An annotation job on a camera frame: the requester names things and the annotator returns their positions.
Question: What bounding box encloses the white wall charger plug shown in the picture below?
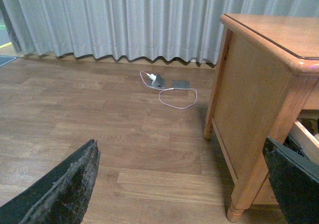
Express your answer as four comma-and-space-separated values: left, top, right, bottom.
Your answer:
148, 74, 157, 81

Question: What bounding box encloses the closed metal floor plate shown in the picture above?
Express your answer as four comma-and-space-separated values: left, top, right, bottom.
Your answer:
171, 80, 190, 89

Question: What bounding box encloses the wooden dresser cabinet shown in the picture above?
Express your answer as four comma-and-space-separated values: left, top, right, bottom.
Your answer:
203, 13, 319, 223

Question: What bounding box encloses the white charging cable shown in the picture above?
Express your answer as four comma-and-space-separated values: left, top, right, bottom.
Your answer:
139, 70, 198, 110

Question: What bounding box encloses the light grey curtain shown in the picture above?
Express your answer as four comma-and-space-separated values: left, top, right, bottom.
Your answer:
0, 0, 319, 63

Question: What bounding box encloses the open metal floor socket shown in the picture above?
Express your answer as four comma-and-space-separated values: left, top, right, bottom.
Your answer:
149, 74, 166, 88

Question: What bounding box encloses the dark floor mat corner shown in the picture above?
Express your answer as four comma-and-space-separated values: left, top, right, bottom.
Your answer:
0, 55, 16, 66

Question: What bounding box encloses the wooden drawer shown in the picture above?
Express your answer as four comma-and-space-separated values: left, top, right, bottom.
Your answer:
289, 117, 319, 164

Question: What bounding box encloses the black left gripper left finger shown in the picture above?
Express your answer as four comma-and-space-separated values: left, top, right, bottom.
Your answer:
0, 139, 101, 224

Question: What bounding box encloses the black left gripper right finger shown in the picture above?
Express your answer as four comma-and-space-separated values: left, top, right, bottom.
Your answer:
262, 137, 319, 224

